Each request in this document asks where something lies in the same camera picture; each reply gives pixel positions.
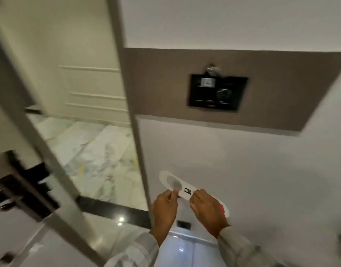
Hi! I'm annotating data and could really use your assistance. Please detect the person's right hand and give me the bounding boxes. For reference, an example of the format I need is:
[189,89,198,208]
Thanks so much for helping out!
[189,189,231,239]

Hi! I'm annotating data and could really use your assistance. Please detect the grey door frame post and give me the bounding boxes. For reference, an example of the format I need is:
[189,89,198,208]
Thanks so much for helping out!
[106,0,152,212]

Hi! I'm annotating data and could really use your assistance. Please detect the brown wall panel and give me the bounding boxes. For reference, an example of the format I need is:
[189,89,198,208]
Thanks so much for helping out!
[122,48,341,133]

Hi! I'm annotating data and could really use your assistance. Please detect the person's left forearm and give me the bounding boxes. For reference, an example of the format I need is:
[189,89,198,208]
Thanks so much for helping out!
[104,232,160,267]

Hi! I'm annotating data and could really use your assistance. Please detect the white door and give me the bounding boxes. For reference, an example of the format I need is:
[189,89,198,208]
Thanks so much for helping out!
[0,0,110,267]

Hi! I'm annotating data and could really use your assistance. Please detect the silver knob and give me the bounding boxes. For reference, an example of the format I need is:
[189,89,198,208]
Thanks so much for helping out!
[206,64,222,76]

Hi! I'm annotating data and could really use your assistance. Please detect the person's right forearm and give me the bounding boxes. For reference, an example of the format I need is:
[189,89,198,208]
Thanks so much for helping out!
[217,226,288,267]

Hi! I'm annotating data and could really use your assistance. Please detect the person's left hand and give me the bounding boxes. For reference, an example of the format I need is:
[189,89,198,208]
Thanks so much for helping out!
[149,188,180,239]

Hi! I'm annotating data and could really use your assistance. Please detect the white door hanger card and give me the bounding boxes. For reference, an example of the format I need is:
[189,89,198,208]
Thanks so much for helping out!
[159,170,231,218]

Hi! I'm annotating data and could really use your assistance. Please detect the black door handle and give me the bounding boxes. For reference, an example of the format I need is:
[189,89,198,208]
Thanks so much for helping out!
[0,151,60,222]

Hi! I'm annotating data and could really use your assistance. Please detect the black wall control panel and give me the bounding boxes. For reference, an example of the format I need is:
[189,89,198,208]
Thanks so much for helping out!
[187,74,249,111]

